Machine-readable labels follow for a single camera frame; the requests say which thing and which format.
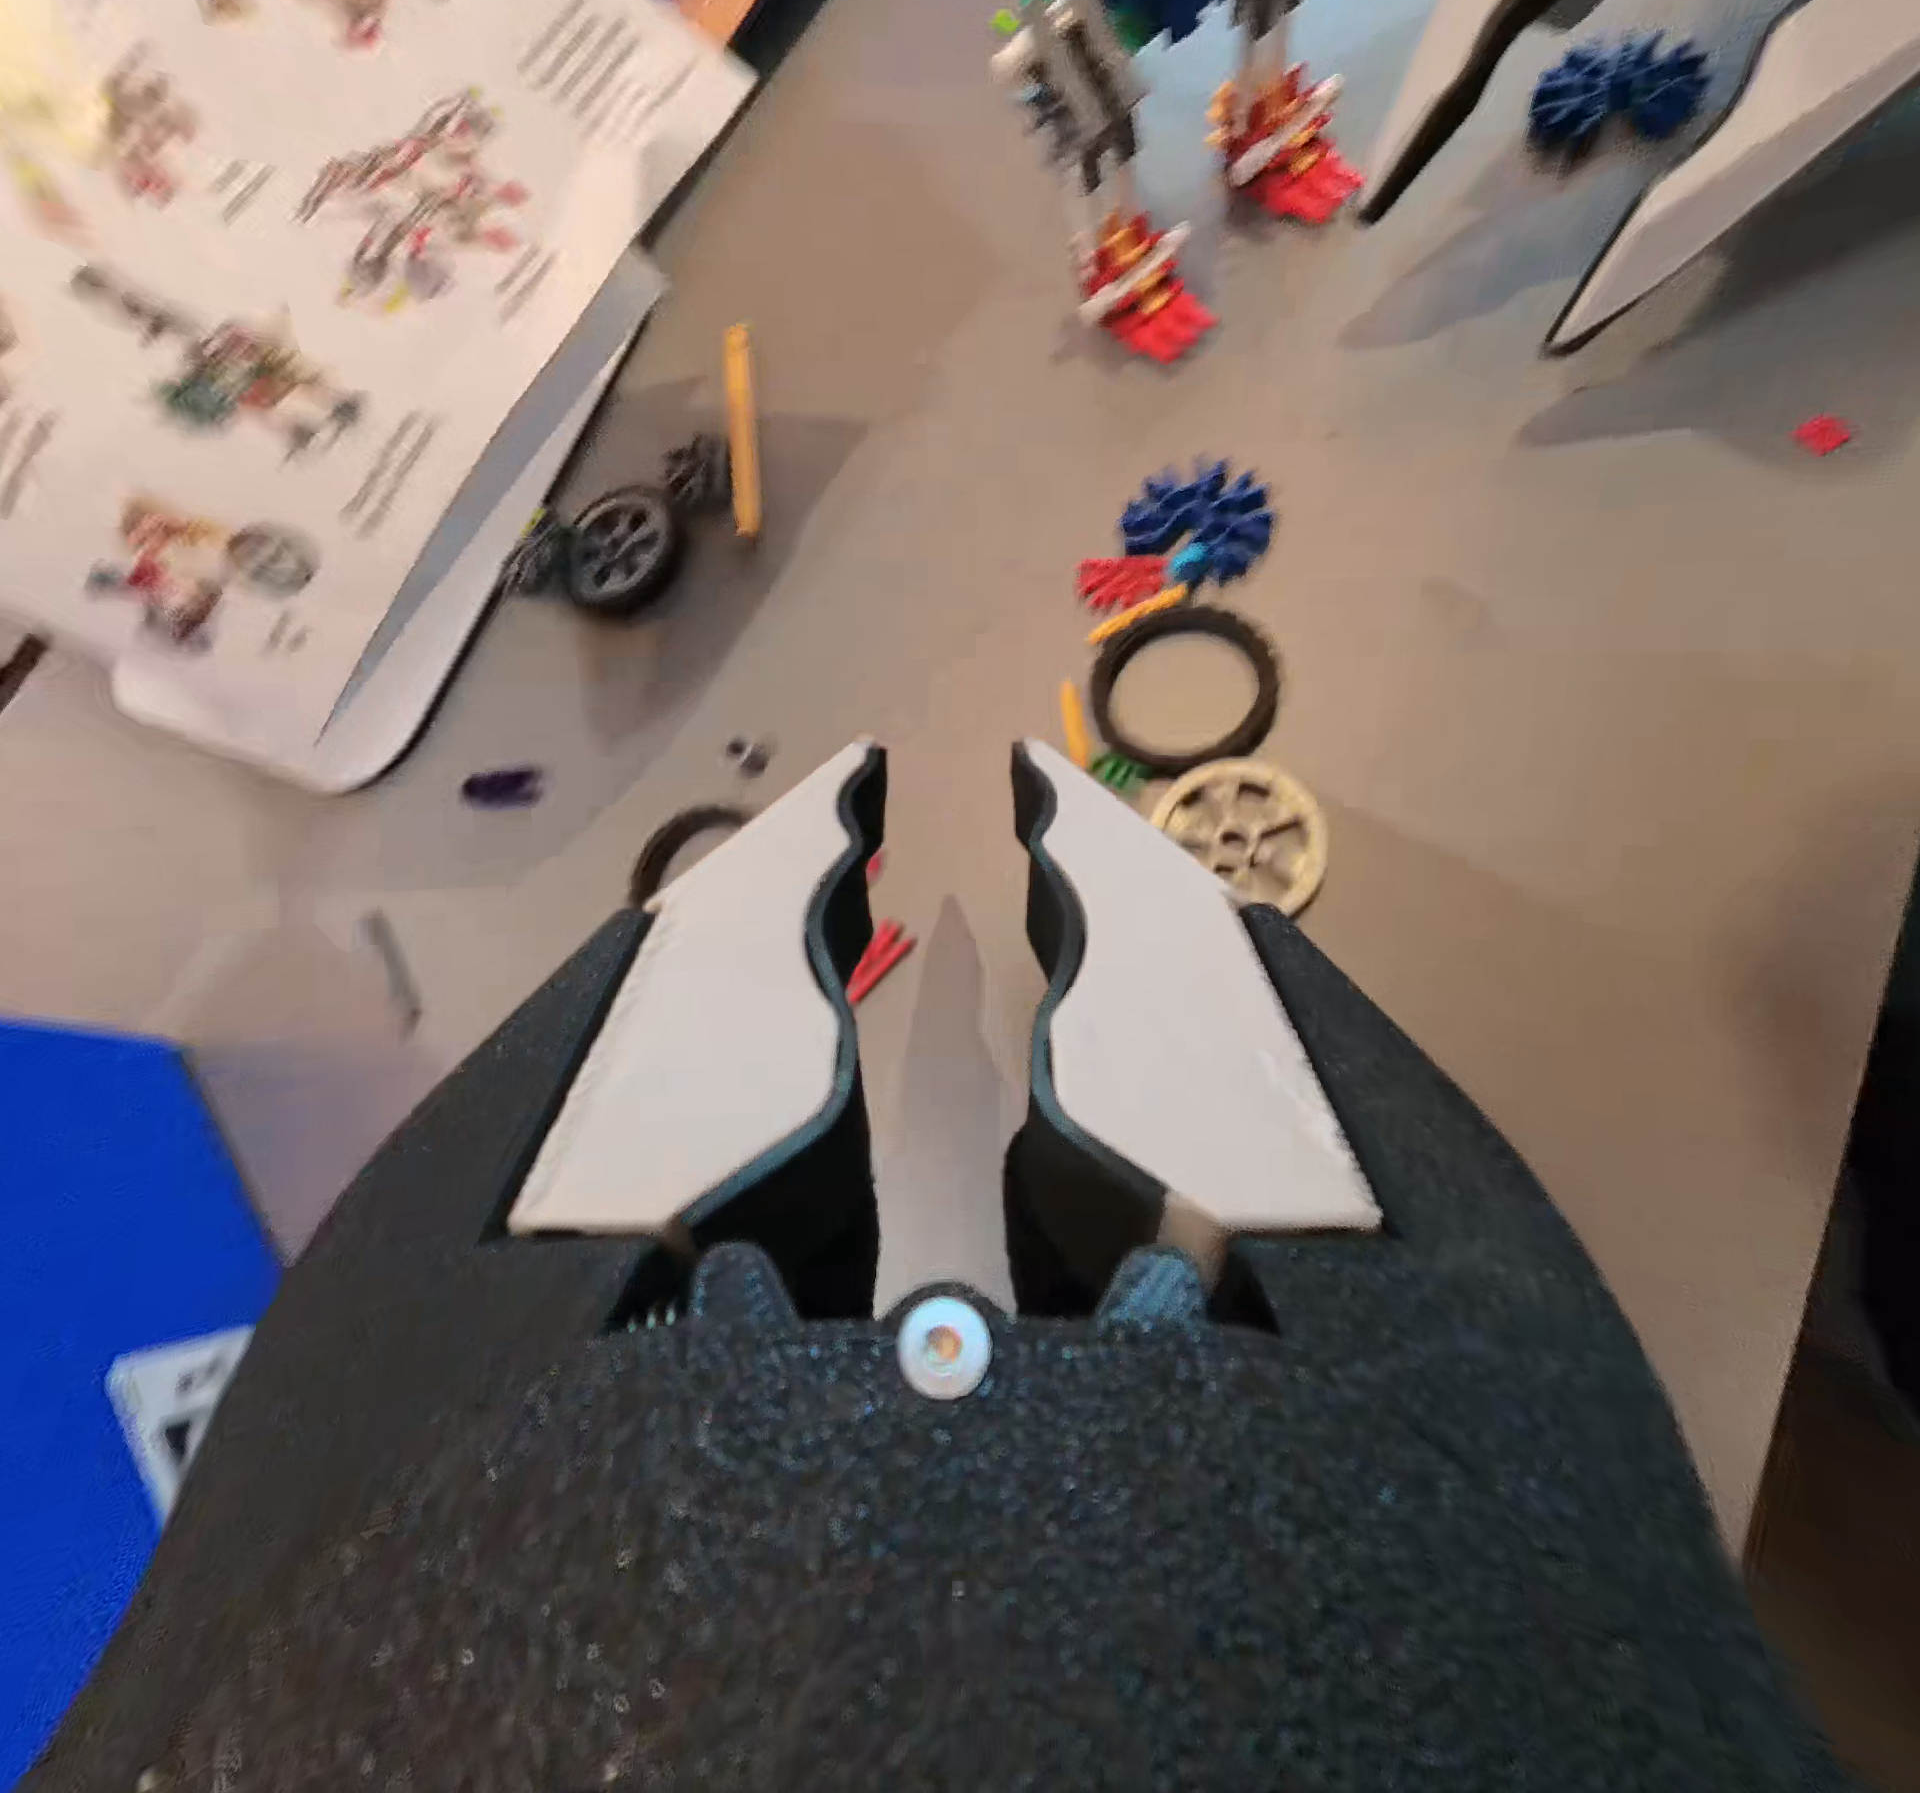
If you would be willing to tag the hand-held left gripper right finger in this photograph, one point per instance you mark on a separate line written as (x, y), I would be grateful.
(1184, 1059)

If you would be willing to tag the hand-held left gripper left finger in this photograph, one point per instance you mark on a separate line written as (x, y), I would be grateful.
(706, 1059)

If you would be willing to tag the blue snowflake connector pair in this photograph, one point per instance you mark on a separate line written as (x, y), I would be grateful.
(1201, 510)
(1590, 97)

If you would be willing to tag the blue plastic bin with tag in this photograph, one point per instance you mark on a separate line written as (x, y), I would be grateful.
(88, 1224)

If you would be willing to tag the red fan connector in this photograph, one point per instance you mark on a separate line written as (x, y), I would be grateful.
(1118, 581)
(883, 950)

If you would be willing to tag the grey spoked wheel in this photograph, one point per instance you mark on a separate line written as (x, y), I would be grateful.
(1306, 835)

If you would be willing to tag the small grey spacer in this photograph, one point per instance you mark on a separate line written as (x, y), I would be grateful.
(746, 755)

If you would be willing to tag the small red clip piece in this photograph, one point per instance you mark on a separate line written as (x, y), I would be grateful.
(1824, 435)

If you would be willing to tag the thin grey rod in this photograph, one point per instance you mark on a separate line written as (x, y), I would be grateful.
(393, 970)

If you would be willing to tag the purple clip connector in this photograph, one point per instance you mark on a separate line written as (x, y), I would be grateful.
(504, 784)

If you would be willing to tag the short yellow rod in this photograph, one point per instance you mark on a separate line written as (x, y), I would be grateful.
(1136, 613)
(1075, 725)

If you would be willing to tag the large black rubber tire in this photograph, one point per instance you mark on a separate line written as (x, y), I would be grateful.
(1107, 691)

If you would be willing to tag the toy dinosaur model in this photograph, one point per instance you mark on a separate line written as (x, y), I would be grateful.
(1110, 97)

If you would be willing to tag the small black toy wheel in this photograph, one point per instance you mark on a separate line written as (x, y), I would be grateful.
(619, 552)

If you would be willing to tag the grey fan connector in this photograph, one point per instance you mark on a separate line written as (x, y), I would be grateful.
(696, 474)

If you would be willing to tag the long yellow rod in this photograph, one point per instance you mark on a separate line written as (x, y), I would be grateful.
(741, 428)

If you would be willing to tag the model instruction booklet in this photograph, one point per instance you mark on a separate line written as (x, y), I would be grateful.
(375, 248)

